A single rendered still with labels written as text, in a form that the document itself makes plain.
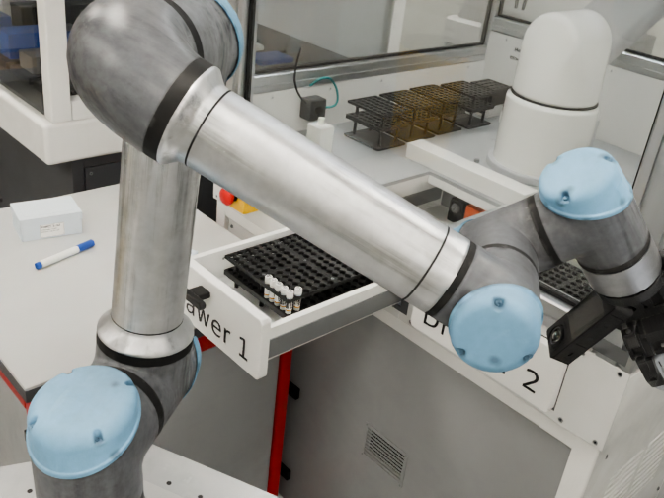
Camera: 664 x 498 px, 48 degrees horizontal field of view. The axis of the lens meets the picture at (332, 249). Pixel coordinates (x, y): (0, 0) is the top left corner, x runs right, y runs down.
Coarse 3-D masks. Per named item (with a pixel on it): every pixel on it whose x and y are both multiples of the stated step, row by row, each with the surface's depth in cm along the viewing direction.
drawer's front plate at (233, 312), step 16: (192, 272) 122; (208, 272) 121; (208, 288) 119; (224, 288) 117; (208, 304) 120; (224, 304) 117; (240, 304) 113; (192, 320) 126; (208, 320) 122; (224, 320) 118; (240, 320) 114; (256, 320) 111; (208, 336) 123; (240, 336) 115; (256, 336) 112; (224, 352) 120; (240, 352) 117; (256, 352) 113; (256, 368) 114
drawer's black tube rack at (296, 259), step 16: (272, 240) 138; (288, 240) 139; (304, 240) 140; (240, 256) 132; (256, 256) 133; (272, 256) 133; (288, 256) 134; (304, 256) 135; (320, 256) 135; (224, 272) 133; (240, 272) 133; (272, 272) 128; (288, 272) 129; (304, 272) 130; (320, 272) 130; (336, 272) 131; (352, 272) 131; (256, 288) 129; (304, 288) 125; (320, 288) 125; (336, 288) 132; (352, 288) 133; (272, 304) 125; (304, 304) 126
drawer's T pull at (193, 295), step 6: (192, 288) 119; (198, 288) 119; (204, 288) 120; (186, 294) 118; (192, 294) 117; (198, 294) 118; (204, 294) 118; (192, 300) 117; (198, 300) 116; (198, 306) 116; (204, 306) 116
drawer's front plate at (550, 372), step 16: (416, 320) 132; (432, 320) 129; (432, 336) 130; (448, 336) 127; (544, 352) 113; (528, 368) 116; (544, 368) 114; (560, 368) 112; (512, 384) 119; (544, 384) 115; (560, 384) 114; (528, 400) 118; (544, 400) 115
